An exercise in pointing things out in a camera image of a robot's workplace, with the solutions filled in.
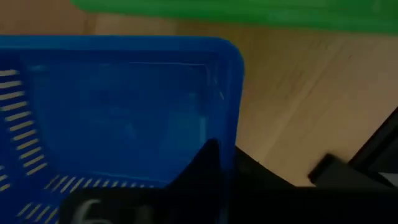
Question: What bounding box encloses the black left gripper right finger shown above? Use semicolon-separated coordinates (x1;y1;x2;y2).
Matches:
234;145;298;189

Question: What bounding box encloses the green plastic basket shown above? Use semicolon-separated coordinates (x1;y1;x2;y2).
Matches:
70;0;398;35

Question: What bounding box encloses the blue plastic basket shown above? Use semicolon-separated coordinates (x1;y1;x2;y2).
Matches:
0;34;246;224

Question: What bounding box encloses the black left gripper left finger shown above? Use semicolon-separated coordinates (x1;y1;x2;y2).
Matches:
166;138;222;190

